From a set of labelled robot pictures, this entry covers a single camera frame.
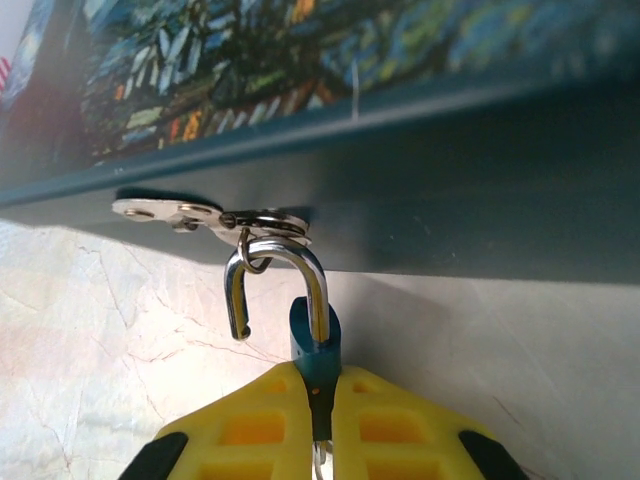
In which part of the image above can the starry night painted tin box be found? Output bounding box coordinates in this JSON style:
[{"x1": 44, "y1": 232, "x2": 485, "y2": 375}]
[{"x1": 0, "y1": 0, "x2": 640, "y2": 290}]

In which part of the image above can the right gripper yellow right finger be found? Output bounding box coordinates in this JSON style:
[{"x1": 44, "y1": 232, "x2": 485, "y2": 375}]
[{"x1": 330, "y1": 364, "x2": 526, "y2": 480}]

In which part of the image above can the small teal padlock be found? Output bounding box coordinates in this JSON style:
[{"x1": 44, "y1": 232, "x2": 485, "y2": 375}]
[{"x1": 222, "y1": 234, "x2": 345, "y2": 442}]

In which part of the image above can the small silver key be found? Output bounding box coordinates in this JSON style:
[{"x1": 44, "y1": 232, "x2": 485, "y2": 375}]
[{"x1": 309, "y1": 437, "x2": 335, "y2": 480}]

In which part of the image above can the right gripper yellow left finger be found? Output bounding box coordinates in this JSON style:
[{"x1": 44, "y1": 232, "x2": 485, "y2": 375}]
[{"x1": 117, "y1": 362, "x2": 321, "y2": 480}]

